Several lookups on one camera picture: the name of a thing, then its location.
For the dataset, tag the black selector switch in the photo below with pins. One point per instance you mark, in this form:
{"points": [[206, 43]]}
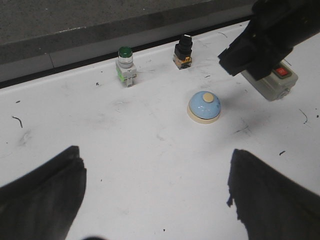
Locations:
{"points": [[182, 52]]}

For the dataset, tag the grey on-off switch box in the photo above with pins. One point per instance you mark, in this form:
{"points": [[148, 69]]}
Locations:
{"points": [[276, 85]]}

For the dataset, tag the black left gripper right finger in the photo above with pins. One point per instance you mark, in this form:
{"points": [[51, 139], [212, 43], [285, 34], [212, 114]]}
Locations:
{"points": [[270, 205]]}

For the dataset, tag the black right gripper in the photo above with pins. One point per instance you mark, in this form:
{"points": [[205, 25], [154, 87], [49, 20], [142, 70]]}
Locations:
{"points": [[275, 23]]}

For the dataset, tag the green pushbutton switch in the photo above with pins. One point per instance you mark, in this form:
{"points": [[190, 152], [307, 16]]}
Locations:
{"points": [[125, 67]]}

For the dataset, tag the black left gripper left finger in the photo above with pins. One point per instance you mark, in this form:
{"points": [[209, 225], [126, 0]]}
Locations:
{"points": [[43, 204]]}

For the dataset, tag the grey stone counter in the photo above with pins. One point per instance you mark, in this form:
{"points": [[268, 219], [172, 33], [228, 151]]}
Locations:
{"points": [[40, 37]]}

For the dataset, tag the blue dome desk bell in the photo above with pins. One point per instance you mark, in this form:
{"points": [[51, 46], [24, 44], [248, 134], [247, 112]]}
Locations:
{"points": [[204, 107]]}

